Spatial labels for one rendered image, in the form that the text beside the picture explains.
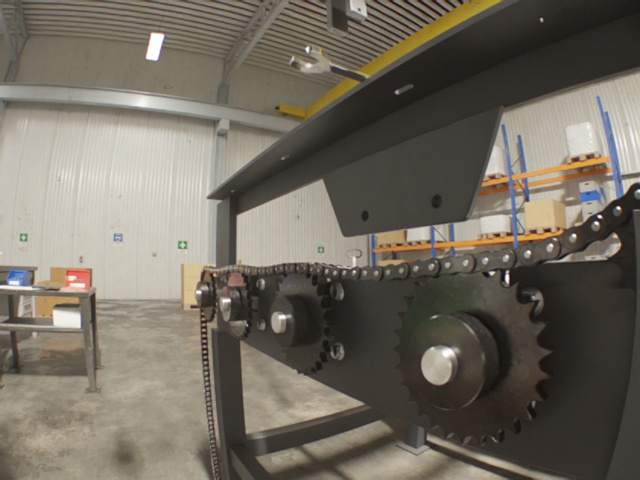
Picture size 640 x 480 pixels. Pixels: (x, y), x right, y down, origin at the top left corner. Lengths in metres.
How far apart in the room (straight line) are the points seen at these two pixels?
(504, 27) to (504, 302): 0.25
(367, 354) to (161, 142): 10.89
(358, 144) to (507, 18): 0.32
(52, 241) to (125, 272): 2.47
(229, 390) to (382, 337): 0.77
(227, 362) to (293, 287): 0.62
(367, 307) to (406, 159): 0.20
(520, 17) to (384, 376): 0.44
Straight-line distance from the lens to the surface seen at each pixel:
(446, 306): 0.31
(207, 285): 1.06
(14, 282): 3.24
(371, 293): 0.46
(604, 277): 0.30
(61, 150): 11.24
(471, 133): 0.39
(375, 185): 0.48
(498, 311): 0.29
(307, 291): 0.50
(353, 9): 0.46
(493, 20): 0.35
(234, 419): 1.18
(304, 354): 0.52
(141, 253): 10.48
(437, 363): 0.28
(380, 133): 0.51
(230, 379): 1.13
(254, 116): 11.65
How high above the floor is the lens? 0.94
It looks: 5 degrees up
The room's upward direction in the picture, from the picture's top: 1 degrees counter-clockwise
